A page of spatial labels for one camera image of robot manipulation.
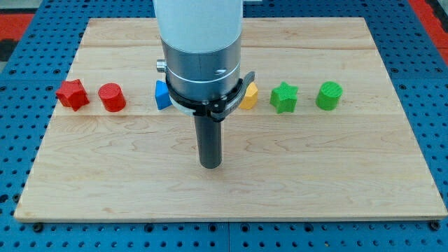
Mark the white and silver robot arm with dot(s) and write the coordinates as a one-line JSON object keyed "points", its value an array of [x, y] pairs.
{"points": [[202, 47]]}

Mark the green star block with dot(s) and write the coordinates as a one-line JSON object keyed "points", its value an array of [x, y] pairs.
{"points": [[284, 98]]}

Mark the red star block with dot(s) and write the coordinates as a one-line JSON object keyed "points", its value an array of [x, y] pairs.
{"points": [[72, 94]]}

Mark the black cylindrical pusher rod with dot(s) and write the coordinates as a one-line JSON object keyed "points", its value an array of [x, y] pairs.
{"points": [[208, 142]]}

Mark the yellow hexagon block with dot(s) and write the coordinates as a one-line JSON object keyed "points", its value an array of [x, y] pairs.
{"points": [[250, 98]]}

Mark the blue block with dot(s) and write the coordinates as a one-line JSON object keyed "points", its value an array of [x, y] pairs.
{"points": [[162, 97]]}

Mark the light wooden board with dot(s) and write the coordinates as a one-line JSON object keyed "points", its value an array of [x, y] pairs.
{"points": [[358, 162]]}

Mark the green cylinder block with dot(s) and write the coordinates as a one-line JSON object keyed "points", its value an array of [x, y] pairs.
{"points": [[329, 95]]}

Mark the red cylinder block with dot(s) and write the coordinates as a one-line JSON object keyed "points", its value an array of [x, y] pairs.
{"points": [[112, 97]]}

